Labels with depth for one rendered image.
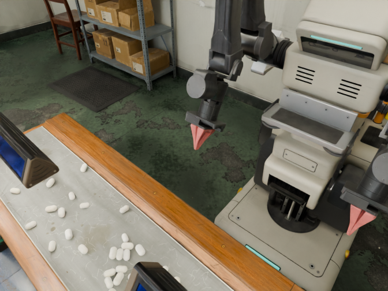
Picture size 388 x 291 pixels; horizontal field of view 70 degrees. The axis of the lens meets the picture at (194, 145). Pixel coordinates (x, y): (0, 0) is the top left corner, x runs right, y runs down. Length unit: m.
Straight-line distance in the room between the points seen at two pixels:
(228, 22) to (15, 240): 0.86
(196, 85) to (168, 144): 1.69
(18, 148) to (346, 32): 0.79
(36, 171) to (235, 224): 1.05
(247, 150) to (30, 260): 1.77
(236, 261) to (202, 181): 1.24
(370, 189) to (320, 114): 0.33
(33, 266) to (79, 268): 0.12
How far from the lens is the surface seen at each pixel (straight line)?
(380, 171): 0.58
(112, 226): 0.98
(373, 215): 0.66
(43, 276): 0.93
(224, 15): 0.70
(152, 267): 0.50
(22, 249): 1.01
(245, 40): 0.83
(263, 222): 1.55
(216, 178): 2.07
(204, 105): 0.75
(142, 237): 0.93
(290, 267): 1.46
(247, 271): 0.86
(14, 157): 0.78
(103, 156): 1.17
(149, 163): 2.20
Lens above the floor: 1.53
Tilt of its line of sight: 41 degrees down
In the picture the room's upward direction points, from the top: straight up
